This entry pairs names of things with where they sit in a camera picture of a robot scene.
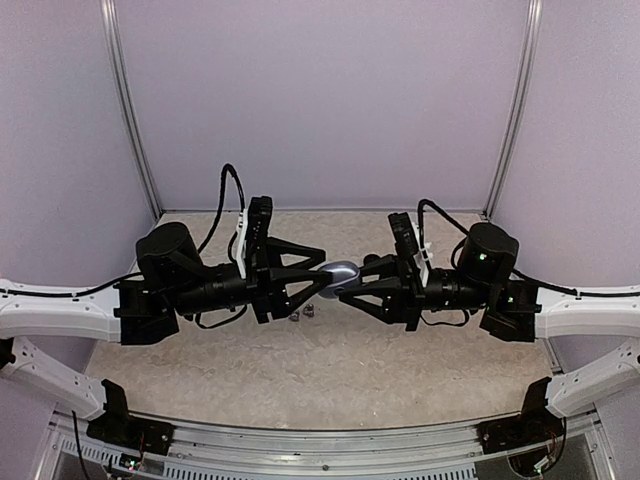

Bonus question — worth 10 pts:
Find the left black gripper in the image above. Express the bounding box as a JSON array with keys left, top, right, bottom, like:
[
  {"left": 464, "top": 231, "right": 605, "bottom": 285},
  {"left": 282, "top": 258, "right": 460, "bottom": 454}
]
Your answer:
[{"left": 169, "top": 236, "right": 333, "bottom": 323}]

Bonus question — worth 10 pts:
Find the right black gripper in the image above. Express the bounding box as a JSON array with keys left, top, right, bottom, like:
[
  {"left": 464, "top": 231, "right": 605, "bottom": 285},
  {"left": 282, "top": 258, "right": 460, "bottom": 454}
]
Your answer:
[{"left": 339, "top": 254, "right": 493, "bottom": 333}]

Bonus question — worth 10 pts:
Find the grey oval earbud case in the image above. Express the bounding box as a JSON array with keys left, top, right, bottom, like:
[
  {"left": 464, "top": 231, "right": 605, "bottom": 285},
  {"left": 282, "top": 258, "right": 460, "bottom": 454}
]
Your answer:
[{"left": 319, "top": 260, "right": 361, "bottom": 299}]

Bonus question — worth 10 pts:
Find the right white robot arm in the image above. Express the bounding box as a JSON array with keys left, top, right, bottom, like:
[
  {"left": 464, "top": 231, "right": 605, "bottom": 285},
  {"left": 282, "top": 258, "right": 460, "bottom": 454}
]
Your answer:
[{"left": 338, "top": 222, "right": 639, "bottom": 444}]

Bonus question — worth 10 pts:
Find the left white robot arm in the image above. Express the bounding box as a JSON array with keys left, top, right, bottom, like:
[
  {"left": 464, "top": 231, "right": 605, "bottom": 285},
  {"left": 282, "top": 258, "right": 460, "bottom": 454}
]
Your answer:
[{"left": 1, "top": 222, "right": 331, "bottom": 445}]

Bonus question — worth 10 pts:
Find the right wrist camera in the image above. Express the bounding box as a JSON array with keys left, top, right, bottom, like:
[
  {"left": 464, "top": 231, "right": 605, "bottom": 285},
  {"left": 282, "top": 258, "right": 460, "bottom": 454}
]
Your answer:
[{"left": 388, "top": 212, "right": 433, "bottom": 287}]

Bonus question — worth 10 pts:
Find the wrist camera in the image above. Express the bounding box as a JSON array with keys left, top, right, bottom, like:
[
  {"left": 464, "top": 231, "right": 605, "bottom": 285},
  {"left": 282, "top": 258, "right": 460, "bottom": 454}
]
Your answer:
[
  {"left": 235, "top": 196, "right": 273, "bottom": 280},
  {"left": 388, "top": 212, "right": 433, "bottom": 287}
]

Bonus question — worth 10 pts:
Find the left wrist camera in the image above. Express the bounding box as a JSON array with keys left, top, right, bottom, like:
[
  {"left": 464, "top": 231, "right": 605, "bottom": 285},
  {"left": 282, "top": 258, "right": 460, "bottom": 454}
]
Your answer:
[{"left": 235, "top": 196, "right": 273, "bottom": 280}]

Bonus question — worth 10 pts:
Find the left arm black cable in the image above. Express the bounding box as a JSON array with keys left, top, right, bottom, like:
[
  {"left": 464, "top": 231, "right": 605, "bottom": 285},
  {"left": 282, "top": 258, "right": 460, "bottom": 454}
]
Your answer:
[{"left": 0, "top": 162, "right": 249, "bottom": 331}]

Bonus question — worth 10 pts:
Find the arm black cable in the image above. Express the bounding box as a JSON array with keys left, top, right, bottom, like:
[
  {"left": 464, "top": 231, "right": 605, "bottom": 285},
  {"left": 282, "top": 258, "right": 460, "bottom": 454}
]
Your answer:
[
  {"left": 0, "top": 162, "right": 249, "bottom": 331},
  {"left": 417, "top": 198, "right": 640, "bottom": 331}
]

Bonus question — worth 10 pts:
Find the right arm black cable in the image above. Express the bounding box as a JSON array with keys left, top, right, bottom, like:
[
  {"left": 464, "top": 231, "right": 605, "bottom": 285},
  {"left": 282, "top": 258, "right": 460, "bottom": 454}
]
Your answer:
[{"left": 417, "top": 198, "right": 640, "bottom": 331}]

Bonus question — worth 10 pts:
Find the front aluminium rail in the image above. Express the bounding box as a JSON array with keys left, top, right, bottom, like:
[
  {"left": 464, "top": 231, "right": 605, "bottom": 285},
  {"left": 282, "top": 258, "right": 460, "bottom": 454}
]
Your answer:
[{"left": 30, "top": 410, "right": 616, "bottom": 479}]

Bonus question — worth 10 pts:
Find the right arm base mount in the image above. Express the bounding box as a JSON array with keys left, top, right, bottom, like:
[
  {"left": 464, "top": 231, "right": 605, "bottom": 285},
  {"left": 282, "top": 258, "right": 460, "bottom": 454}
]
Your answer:
[{"left": 477, "top": 377, "right": 566, "bottom": 454}]

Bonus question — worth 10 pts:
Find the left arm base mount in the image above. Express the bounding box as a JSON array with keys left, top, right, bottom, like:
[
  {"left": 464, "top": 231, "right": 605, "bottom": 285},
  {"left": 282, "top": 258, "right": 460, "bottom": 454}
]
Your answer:
[{"left": 87, "top": 379, "right": 175, "bottom": 456}]

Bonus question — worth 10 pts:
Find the right aluminium frame post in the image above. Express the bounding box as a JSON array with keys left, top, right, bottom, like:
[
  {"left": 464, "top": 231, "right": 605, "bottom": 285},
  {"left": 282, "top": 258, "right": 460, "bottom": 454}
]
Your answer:
[{"left": 482, "top": 0, "right": 544, "bottom": 221}]

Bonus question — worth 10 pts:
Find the aluminium frame post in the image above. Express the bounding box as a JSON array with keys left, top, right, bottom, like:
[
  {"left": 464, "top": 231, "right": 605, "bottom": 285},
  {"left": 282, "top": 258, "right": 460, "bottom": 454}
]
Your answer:
[
  {"left": 482, "top": 0, "right": 544, "bottom": 221},
  {"left": 99, "top": 0, "right": 164, "bottom": 221}
]

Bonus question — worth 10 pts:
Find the left aluminium frame post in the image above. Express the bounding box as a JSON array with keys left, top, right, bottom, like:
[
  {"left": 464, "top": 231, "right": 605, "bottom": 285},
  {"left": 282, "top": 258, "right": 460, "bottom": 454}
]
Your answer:
[{"left": 99, "top": 0, "right": 164, "bottom": 221}]

